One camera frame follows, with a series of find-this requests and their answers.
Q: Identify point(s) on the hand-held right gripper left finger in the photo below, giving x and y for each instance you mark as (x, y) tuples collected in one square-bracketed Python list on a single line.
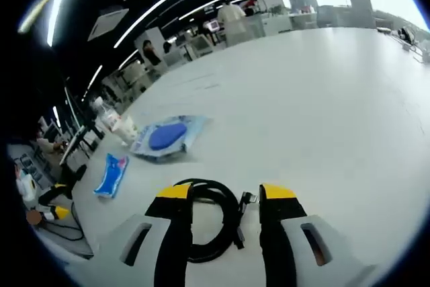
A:
[(174, 233)]

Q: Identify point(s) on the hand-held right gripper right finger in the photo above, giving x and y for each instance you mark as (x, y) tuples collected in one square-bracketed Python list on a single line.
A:
[(279, 240)]

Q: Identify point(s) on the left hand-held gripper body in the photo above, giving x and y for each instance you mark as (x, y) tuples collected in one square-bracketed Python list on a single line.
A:
[(25, 186)]

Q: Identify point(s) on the blue floral tissue packet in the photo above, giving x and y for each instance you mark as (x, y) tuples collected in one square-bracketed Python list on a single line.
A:
[(112, 176)]

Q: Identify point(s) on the pale blue wet wipe packet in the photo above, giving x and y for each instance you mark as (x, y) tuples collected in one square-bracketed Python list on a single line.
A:
[(168, 139)]

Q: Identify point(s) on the white cup with green print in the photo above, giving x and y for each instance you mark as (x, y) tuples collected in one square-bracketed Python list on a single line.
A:
[(127, 130)]

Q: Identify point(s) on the laptop on stand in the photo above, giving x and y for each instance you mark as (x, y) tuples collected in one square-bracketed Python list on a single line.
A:
[(80, 142)]

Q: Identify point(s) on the white table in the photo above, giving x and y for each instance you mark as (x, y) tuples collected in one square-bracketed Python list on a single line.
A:
[(302, 115)]

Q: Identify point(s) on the ceiling air conditioning unit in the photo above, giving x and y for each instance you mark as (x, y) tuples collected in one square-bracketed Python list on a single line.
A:
[(108, 24)]

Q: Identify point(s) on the wide ceiling light strip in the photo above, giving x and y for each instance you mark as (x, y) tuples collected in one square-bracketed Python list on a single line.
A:
[(60, 1)]

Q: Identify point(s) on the long ceiling light strip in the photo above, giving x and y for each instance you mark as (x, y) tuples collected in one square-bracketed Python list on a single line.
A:
[(168, 1)]

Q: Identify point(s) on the green potted plant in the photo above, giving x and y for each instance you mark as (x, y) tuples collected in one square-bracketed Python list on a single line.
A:
[(277, 9)]

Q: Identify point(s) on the small black device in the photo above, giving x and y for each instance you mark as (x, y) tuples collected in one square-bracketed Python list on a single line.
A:
[(406, 34)]

